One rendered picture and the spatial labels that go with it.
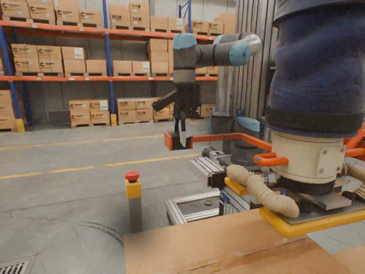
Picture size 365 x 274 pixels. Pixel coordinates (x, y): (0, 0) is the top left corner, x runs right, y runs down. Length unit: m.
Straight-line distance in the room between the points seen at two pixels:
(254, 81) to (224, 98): 0.25
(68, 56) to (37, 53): 0.82
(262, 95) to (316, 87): 0.79
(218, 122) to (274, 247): 0.62
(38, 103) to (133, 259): 8.54
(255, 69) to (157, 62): 6.55
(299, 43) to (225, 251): 0.60
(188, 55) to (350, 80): 0.42
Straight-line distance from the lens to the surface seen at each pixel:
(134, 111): 7.55
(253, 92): 1.31
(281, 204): 0.55
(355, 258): 1.59
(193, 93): 0.74
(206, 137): 0.79
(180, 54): 0.72
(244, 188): 0.69
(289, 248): 0.82
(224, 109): 1.14
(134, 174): 1.01
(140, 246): 0.76
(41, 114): 9.10
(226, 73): 1.14
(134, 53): 8.93
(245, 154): 1.12
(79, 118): 7.64
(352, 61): 0.61
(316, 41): 0.58
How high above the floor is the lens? 1.45
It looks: 15 degrees down
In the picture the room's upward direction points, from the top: straight up
